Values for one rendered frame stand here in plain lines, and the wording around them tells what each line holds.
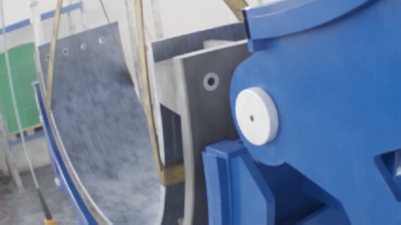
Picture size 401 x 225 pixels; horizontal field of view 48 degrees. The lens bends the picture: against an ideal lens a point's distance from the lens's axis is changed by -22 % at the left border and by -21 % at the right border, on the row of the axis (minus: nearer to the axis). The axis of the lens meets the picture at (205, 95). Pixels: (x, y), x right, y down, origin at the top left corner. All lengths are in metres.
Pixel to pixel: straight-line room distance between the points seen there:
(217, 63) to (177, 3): 8.62
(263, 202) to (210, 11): 9.16
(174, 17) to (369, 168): 9.16
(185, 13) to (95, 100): 6.76
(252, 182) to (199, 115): 0.25
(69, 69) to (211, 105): 2.16
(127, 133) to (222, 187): 2.04
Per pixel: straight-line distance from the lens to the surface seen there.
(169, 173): 1.77
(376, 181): 1.04
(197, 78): 1.49
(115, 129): 3.50
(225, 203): 1.54
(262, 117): 1.24
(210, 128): 1.55
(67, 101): 3.53
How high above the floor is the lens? 2.55
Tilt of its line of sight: 12 degrees down
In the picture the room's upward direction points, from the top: 10 degrees counter-clockwise
